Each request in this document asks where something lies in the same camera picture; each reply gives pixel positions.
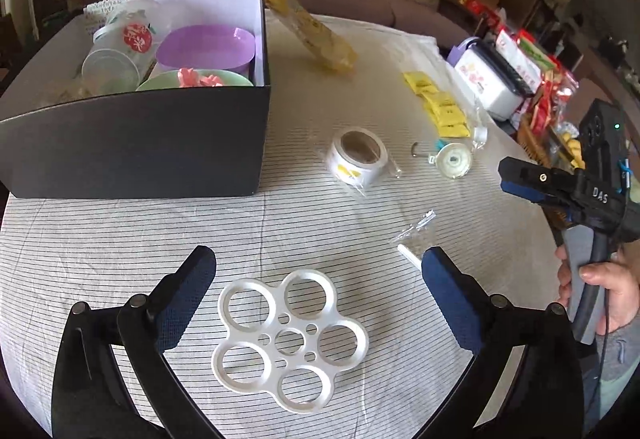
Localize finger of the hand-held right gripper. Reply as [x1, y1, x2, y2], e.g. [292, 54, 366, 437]
[497, 156, 579, 212]

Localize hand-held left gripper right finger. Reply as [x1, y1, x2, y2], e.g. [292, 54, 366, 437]
[414, 246, 586, 439]

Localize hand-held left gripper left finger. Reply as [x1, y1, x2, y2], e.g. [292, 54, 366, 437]
[51, 245, 221, 439]

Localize white flower ring tray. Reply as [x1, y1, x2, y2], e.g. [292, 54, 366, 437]
[210, 268, 370, 415]

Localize black storage box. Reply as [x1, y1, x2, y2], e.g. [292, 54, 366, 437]
[0, 0, 272, 200]

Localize person's right forearm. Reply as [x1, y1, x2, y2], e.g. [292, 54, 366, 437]
[592, 329, 640, 422]

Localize striped cloth desktop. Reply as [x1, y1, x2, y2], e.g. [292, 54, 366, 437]
[0, 11, 567, 439]

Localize person's right hand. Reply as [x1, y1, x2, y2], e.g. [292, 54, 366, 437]
[555, 244, 640, 336]

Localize wicker basket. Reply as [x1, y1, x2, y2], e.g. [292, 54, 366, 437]
[514, 118, 587, 176]

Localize white stick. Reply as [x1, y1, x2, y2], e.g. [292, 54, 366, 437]
[397, 243, 426, 268]

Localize small clear wrapper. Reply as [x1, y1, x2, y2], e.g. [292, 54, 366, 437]
[392, 210, 437, 243]

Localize round clear white lid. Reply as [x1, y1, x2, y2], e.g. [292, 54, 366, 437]
[433, 142, 472, 180]

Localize yellow sachet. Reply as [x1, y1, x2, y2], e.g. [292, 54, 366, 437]
[422, 91, 464, 118]
[403, 72, 435, 96]
[435, 111, 471, 138]

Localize red snack packets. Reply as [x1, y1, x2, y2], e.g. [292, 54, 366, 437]
[494, 28, 579, 120]

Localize white box with purple lid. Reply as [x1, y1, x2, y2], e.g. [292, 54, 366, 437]
[449, 37, 534, 121]

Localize black remote control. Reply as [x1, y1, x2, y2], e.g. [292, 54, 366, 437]
[474, 41, 534, 98]

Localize white tape roll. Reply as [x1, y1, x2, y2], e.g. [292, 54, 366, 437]
[327, 127, 390, 185]

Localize green bowl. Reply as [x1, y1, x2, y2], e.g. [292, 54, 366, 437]
[135, 68, 254, 92]

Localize purple bowl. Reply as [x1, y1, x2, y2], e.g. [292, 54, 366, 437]
[154, 24, 257, 75]

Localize clear cup with red print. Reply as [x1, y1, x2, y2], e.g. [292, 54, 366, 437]
[82, 1, 161, 95]

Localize yellow clear snack packet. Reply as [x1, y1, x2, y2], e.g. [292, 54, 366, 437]
[252, 0, 359, 75]

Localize black cable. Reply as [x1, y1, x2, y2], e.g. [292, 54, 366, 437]
[594, 286, 614, 426]

